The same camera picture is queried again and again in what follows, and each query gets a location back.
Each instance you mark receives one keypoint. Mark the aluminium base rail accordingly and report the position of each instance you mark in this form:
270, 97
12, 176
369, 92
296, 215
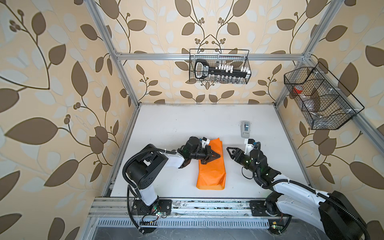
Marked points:
196, 213

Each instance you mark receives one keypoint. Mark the black wire basket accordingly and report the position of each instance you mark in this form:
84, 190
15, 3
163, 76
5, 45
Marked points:
234, 57
326, 103

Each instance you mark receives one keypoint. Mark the black tool set in basket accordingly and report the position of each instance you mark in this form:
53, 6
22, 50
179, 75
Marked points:
217, 71

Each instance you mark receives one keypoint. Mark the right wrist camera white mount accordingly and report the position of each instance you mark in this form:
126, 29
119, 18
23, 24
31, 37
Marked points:
251, 144

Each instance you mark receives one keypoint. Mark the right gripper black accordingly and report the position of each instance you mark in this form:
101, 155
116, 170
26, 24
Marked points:
237, 150

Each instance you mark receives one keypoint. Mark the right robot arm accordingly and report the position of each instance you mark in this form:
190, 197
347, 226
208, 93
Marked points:
331, 213

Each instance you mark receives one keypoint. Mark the black wire basket centre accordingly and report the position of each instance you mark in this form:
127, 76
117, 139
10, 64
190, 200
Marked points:
234, 57

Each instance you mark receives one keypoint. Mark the white tape dispenser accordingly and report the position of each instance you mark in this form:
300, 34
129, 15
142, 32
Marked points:
245, 129

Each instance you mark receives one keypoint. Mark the orange wrapping paper sheet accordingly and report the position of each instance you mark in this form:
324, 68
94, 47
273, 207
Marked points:
212, 176

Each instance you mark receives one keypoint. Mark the black wire basket right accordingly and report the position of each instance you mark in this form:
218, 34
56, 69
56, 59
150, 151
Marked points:
326, 103

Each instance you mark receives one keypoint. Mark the red capped item in basket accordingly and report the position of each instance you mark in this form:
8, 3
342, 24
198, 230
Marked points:
298, 90

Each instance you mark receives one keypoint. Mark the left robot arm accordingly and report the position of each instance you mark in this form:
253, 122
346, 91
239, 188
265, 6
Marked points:
141, 170

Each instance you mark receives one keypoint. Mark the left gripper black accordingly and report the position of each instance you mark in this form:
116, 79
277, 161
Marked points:
209, 155

